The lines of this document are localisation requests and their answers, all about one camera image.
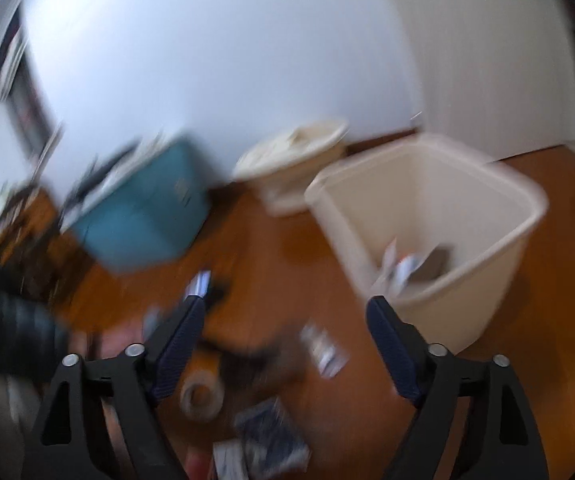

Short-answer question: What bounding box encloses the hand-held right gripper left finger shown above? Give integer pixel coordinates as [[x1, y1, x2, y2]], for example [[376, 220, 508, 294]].
[[22, 295, 208, 480]]

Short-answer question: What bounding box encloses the white packet box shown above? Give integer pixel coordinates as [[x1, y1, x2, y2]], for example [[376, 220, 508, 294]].
[[300, 325, 351, 379]]

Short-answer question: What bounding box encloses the beige tub with lid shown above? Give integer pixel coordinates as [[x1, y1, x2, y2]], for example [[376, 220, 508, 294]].
[[232, 119, 351, 217]]

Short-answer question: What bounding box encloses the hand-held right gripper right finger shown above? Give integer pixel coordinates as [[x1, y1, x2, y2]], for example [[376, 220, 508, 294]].
[[366, 296, 549, 480]]

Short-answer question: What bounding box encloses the white door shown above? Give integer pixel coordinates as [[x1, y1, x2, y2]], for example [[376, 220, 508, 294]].
[[372, 0, 575, 162]]

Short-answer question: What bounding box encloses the dark blue printed packet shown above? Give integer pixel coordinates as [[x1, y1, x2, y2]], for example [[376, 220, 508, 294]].
[[234, 397, 311, 477]]

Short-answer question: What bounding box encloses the beige plastic waste bin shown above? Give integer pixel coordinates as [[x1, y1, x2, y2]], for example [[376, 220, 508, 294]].
[[305, 132, 549, 356]]

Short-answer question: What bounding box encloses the white printed envelope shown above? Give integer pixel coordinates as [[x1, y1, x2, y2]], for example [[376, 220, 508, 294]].
[[373, 239, 429, 292]]

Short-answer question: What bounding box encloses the clear tape roll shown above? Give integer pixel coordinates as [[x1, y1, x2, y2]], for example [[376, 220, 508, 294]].
[[180, 367, 226, 421]]

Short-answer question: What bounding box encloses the teal storage box white lid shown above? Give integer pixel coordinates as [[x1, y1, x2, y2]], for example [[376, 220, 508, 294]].
[[62, 135, 212, 276]]

